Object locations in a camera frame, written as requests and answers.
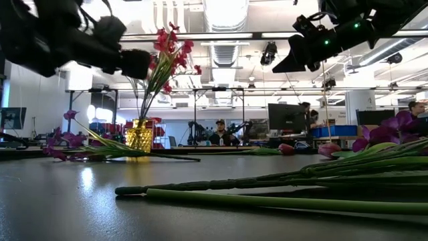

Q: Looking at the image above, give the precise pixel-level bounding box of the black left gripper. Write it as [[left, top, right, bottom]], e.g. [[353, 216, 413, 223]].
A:
[[0, 16, 151, 80]]

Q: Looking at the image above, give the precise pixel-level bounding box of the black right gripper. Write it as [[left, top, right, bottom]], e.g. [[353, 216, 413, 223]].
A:
[[272, 15, 375, 74]]

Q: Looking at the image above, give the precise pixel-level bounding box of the red artificial flower bunch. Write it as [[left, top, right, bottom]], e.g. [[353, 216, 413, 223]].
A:
[[128, 21, 203, 123]]

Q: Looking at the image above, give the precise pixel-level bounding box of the pink artificial tulip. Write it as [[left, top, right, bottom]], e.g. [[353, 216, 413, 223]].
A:
[[317, 142, 399, 159], [197, 143, 296, 157]]

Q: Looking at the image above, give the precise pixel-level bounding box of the small purple flower bunch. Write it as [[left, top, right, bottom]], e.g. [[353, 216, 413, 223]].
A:
[[42, 109, 202, 163]]

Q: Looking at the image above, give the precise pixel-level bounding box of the large purple flower bunch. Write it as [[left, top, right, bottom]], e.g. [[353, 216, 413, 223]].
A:
[[114, 110, 428, 197]]

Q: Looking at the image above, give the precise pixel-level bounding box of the yellow glass vase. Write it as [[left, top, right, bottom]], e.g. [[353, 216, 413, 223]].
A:
[[125, 118, 154, 154]]

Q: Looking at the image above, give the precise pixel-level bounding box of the person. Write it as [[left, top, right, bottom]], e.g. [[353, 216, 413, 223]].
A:
[[309, 109, 322, 128], [407, 100, 428, 120], [299, 101, 315, 130], [209, 118, 241, 147]]

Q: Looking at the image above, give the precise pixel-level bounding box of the thin metal pole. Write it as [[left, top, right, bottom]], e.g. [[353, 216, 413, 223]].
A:
[[320, 60, 332, 145]]

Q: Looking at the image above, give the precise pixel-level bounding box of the large black monitor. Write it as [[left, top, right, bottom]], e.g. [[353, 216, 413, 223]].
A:
[[267, 102, 307, 132]]

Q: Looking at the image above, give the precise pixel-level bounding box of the black overhead beam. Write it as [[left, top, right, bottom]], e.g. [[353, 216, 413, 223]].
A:
[[120, 31, 428, 44]]

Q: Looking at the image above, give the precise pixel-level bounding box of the red storage shelf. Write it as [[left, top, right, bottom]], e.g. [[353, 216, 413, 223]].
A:
[[146, 116, 167, 150]]

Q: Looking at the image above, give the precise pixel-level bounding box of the black panel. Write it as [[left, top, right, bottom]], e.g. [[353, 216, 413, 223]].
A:
[[355, 109, 397, 127]]

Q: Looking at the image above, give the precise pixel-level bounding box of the small black monitor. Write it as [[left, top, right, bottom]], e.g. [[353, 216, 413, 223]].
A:
[[0, 106, 27, 131]]

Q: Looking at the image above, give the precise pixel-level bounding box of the black table mat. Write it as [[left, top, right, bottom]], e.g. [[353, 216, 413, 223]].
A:
[[0, 153, 428, 241]]

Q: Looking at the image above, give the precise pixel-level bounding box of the black metal rig frame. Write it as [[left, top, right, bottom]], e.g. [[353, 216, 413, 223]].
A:
[[66, 87, 120, 135], [192, 86, 247, 147]]

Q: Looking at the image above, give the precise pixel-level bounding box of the ribbed silver ceiling duct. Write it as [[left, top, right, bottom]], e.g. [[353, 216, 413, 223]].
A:
[[202, 0, 250, 104]]

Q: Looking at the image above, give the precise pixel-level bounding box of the black aluminium table frame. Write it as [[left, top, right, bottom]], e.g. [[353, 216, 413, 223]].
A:
[[0, 146, 355, 161]]

